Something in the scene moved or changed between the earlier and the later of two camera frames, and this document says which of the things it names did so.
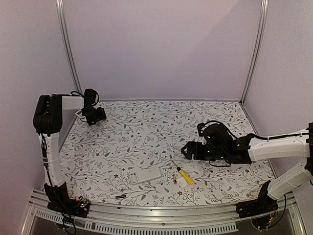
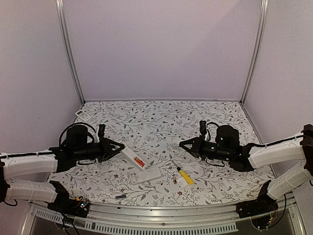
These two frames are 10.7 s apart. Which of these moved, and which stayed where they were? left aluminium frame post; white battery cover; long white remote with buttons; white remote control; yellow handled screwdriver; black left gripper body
Moved: black left gripper body; long white remote with buttons
Stayed: white battery cover; left aluminium frame post; white remote control; yellow handled screwdriver
